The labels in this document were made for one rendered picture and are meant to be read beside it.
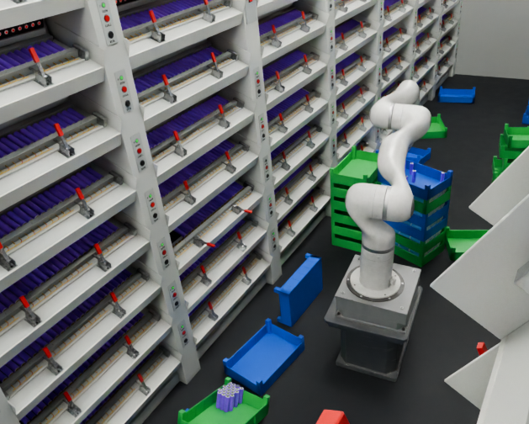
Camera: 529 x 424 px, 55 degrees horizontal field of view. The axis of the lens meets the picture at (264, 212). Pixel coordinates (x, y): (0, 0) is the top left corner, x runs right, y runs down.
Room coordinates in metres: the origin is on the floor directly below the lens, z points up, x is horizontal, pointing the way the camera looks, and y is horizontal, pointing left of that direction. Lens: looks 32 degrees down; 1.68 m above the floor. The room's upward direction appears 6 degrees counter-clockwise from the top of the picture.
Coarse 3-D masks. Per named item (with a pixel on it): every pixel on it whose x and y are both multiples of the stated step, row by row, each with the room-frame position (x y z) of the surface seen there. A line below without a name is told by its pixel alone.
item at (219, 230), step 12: (240, 180) 2.07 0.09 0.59; (252, 180) 2.03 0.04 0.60; (252, 192) 2.01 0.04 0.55; (240, 204) 1.91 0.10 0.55; (252, 204) 1.93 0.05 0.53; (228, 216) 1.83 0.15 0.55; (240, 216) 1.85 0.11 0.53; (216, 228) 1.75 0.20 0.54; (228, 228) 1.78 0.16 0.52; (204, 240) 1.68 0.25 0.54; (216, 240) 1.72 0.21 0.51; (192, 252) 1.60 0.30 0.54; (204, 252) 1.66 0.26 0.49; (180, 264) 1.54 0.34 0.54
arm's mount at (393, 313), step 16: (352, 272) 1.56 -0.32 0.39; (400, 272) 1.54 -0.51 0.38; (416, 272) 1.53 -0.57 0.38; (352, 288) 1.47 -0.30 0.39; (400, 288) 1.44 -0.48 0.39; (416, 288) 1.49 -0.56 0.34; (336, 304) 1.44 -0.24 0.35; (352, 304) 1.41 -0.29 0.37; (368, 304) 1.38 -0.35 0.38; (384, 304) 1.37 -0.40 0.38; (400, 304) 1.36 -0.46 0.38; (352, 320) 1.40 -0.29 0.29; (368, 320) 1.38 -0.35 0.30; (384, 320) 1.35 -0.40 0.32; (400, 320) 1.32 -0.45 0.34
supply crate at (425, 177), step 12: (408, 168) 2.33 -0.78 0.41; (420, 168) 2.28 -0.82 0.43; (432, 168) 2.22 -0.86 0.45; (384, 180) 2.21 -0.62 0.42; (408, 180) 2.22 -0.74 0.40; (420, 180) 2.20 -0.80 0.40; (432, 180) 2.19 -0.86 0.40; (444, 180) 2.09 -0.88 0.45; (420, 192) 2.05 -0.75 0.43; (432, 192) 2.04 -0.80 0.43
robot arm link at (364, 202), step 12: (348, 192) 1.51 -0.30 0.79; (360, 192) 1.48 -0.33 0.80; (372, 192) 1.47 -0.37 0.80; (384, 192) 1.46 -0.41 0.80; (348, 204) 1.48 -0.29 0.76; (360, 204) 1.46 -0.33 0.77; (372, 204) 1.44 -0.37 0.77; (360, 216) 1.46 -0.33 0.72; (372, 216) 1.45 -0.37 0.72; (360, 228) 1.46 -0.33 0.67; (372, 228) 1.46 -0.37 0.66; (384, 228) 1.47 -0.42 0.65; (372, 240) 1.44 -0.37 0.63; (384, 240) 1.43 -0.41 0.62; (384, 252) 1.43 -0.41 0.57
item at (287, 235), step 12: (312, 192) 2.57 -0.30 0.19; (324, 192) 2.60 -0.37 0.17; (300, 204) 2.45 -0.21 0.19; (312, 204) 2.45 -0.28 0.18; (324, 204) 2.50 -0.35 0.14; (288, 216) 2.33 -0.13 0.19; (300, 216) 2.36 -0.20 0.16; (312, 216) 2.39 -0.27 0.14; (288, 228) 2.26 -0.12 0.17; (300, 228) 2.28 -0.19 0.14; (288, 240) 2.18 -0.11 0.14
